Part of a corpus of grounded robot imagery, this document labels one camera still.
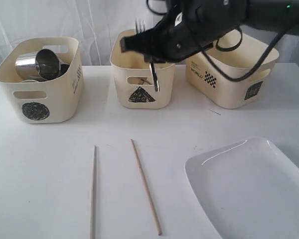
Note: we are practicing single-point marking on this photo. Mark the cream bin triangle mark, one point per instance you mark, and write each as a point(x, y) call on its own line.
point(127, 67)

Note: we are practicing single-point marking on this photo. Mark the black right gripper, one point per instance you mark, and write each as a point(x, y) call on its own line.
point(187, 27)

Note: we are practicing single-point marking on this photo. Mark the steel mug front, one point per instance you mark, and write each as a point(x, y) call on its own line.
point(26, 66)

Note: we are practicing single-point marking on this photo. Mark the steel fork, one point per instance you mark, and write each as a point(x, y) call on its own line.
point(140, 26)

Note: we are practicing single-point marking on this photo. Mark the steel knife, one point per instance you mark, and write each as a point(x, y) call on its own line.
point(154, 76)

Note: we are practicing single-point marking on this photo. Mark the white rectangular plate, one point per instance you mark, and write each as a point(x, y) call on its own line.
point(247, 190)

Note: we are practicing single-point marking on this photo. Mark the wooden chopstick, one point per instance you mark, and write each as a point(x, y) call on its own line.
point(93, 193)
point(147, 189)

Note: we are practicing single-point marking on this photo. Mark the steel bowl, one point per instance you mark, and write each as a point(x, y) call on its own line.
point(63, 69)

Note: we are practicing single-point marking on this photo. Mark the steel mug with wire handle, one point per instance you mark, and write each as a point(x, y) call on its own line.
point(47, 64)

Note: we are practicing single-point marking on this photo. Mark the cream bin square mark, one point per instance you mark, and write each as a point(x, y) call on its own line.
point(236, 63)

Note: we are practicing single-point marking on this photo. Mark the cream bin circle mark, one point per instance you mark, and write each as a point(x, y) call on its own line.
point(49, 101)

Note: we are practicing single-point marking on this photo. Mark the white plastic bowl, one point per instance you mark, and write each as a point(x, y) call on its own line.
point(30, 81)

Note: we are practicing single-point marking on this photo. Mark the white curtain backdrop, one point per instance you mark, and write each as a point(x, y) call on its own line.
point(94, 23)

